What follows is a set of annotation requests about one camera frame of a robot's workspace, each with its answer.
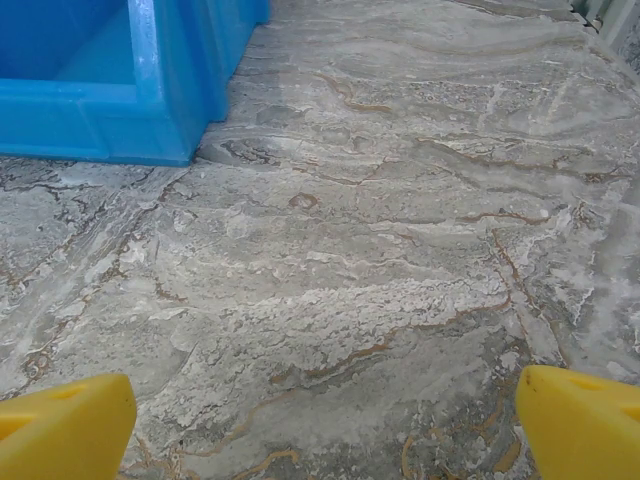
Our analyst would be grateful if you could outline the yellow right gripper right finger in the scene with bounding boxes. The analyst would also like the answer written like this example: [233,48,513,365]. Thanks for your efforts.
[514,364,640,480]

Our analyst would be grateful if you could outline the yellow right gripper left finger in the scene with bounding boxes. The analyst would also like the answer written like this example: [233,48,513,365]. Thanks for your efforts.
[0,372,139,480]

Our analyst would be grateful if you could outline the blue divided plastic bin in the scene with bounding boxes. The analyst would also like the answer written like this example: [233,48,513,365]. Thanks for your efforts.
[0,0,271,169]

